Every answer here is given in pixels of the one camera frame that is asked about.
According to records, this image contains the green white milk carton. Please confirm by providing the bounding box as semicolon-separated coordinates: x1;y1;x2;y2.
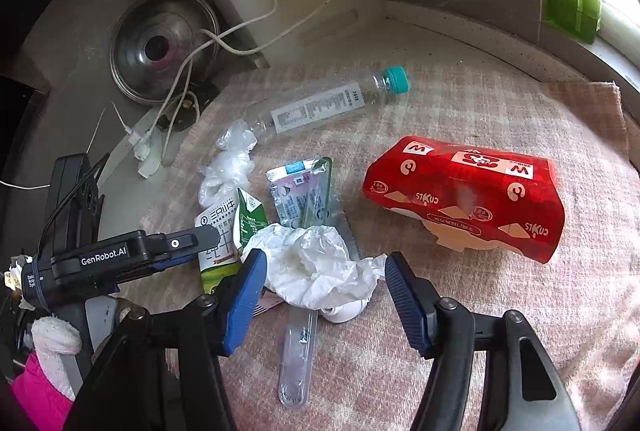
194;188;268;293

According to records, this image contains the clear plastic toothbrush package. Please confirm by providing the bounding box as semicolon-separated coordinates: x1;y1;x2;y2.
278;307;318;409

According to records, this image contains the clear plastic bag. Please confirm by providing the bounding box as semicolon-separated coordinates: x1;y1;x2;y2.
198;119;257;209

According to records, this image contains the white tissue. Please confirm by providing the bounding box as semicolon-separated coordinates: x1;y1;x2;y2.
241;223;387;324

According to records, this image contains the toothpaste tube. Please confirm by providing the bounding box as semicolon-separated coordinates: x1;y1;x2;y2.
267;157;333;229

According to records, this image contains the red snack wrapper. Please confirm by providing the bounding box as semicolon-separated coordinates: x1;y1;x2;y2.
362;135;565;264

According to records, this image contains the clear plastic bottle teal cap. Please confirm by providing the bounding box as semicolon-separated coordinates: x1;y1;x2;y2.
243;66;411;143

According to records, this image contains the pink sleeve left forearm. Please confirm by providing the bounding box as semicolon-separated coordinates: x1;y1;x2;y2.
11;353;73;431

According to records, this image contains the left hand white glove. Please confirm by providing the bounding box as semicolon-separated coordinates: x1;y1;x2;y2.
32;316;82;402

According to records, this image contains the white power strip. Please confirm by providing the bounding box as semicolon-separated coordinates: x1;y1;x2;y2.
112;104;163;180

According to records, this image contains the pink plaid cloth mat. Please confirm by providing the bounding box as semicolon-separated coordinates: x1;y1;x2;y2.
119;60;640;431

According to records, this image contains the steel pot lid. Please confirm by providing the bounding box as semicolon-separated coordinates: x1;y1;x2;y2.
108;0;219;106

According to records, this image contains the white power cable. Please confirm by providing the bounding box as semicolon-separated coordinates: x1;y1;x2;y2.
150;0;366;138

